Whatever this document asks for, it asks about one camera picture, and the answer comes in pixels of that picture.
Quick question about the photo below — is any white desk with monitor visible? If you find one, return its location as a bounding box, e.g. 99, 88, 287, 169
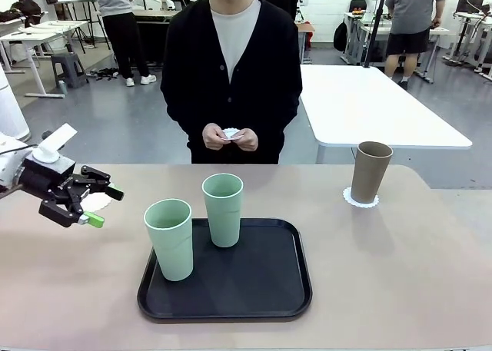
447, 0, 492, 74

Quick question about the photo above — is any large white table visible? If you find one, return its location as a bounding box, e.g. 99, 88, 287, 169
299, 65, 473, 164

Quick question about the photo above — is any white scalloped paper coaster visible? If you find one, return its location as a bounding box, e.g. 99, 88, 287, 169
342, 187, 381, 210
81, 191, 115, 214
218, 127, 245, 141

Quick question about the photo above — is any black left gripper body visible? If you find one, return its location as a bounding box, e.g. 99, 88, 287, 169
18, 156, 92, 207

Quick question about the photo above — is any mint green tall cup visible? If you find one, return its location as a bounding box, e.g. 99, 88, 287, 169
201, 173, 245, 248

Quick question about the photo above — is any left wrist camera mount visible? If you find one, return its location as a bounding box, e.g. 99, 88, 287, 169
32, 123, 78, 164

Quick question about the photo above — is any person's right forearm black sleeve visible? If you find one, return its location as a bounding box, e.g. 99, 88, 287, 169
160, 81, 212, 135

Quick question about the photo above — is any bystander in gray hoodie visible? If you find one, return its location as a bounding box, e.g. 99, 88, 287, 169
86, 0, 157, 88

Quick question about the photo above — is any white folding table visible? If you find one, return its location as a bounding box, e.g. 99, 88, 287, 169
0, 31, 66, 98
26, 19, 89, 56

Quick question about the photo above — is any black cable pile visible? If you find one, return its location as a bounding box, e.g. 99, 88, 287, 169
88, 68, 120, 81

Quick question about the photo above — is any pale green tall cup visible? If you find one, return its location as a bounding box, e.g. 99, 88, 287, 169
144, 198, 193, 282

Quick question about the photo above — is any white cylindrical air purifier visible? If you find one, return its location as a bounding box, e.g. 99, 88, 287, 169
0, 65, 31, 143

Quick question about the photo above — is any black bag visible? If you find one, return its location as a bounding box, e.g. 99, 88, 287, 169
0, 0, 43, 24

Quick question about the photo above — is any person's left forearm black sleeve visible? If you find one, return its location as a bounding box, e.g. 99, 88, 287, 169
249, 81, 304, 137

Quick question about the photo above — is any black stand pole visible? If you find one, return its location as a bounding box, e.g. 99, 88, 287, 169
363, 0, 389, 70

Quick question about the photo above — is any black backpack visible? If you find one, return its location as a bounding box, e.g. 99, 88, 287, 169
333, 20, 349, 53

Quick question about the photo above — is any black plastic serving tray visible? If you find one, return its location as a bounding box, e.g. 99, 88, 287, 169
137, 217, 313, 321

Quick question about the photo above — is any person's right hand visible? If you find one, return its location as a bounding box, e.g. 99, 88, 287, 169
202, 123, 231, 151

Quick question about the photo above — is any white workbench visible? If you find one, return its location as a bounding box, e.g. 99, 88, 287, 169
344, 11, 450, 66

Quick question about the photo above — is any gray plastic step stool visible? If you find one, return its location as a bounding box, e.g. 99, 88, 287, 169
51, 52, 89, 89

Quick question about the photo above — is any bystander in gray t-shirt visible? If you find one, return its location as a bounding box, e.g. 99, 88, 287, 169
384, 0, 450, 91

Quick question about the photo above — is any person in black cardigan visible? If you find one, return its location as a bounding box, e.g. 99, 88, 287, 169
160, 0, 304, 165

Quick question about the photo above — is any brown tall cup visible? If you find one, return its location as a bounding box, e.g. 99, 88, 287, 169
351, 141, 394, 205

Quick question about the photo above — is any person's left hand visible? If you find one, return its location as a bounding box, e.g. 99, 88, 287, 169
230, 127, 259, 152

